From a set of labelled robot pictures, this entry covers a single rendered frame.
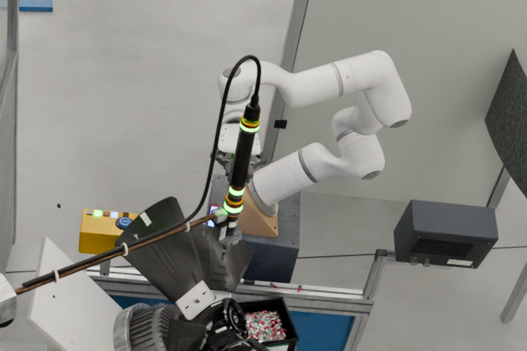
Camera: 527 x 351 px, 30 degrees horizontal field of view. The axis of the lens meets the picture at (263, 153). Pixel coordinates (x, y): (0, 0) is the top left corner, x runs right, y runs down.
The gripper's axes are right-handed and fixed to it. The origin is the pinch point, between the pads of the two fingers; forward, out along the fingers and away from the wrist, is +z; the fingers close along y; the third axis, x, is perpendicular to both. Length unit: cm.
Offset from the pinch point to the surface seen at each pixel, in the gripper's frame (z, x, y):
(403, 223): -37, -46, -57
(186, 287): 6.0, -34.1, 8.2
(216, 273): -8.4, -43.4, -0.7
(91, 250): -31, -63, 34
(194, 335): 24.0, -30.5, 6.2
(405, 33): -178, -68, -85
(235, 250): -19.2, -45.2, -6.2
